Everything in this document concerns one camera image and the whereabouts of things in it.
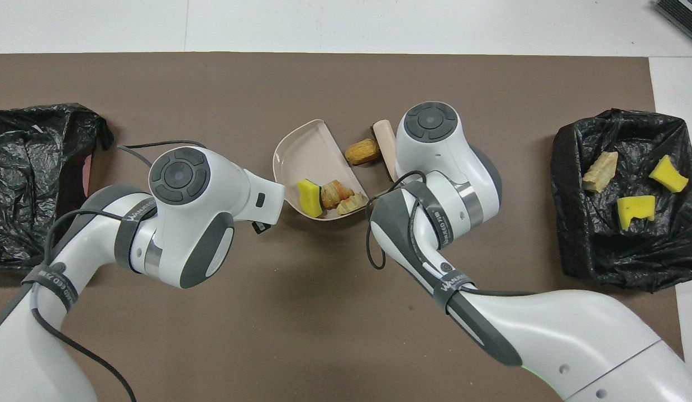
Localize beige plastic dustpan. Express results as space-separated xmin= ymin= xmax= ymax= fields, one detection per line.
xmin=273 ymin=119 xmax=370 ymax=222

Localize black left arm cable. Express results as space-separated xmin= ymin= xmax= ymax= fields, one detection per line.
xmin=30 ymin=140 xmax=208 ymax=402

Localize dark ribbed device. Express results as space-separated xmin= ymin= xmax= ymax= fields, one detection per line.
xmin=655 ymin=0 xmax=692 ymax=49

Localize pale toy bread piece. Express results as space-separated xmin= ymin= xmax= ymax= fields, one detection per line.
xmin=336 ymin=192 xmax=370 ymax=216

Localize bin with black bag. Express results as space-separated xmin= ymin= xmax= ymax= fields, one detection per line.
xmin=0 ymin=103 xmax=115 ymax=272
xmin=550 ymin=108 xmax=690 ymax=293

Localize brown table mat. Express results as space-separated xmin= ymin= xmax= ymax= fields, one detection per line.
xmin=0 ymin=52 xmax=690 ymax=402

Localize beige hand brush black bristles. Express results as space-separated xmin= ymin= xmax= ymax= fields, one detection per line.
xmin=371 ymin=119 xmax=400 ymax=182

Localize yellow sponge piece green specks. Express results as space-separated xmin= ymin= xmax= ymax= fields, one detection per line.
xmin=617 ymin=195 xmax=656 ymax=231

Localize brown toy bread roll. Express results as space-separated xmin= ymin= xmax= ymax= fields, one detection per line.
xmin=345 ymin=138 xmax=381 ymax=166

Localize striped toy croissant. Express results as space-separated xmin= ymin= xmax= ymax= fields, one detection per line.
xmin=581 ymin=151 xmax=619 ymax=194
xmin=321 ymin=179 xmax=356 ymax=210

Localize green and yellow sponge piece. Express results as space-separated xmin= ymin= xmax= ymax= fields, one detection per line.
xmin=297 ymin=179 xmax=324 ymax=218

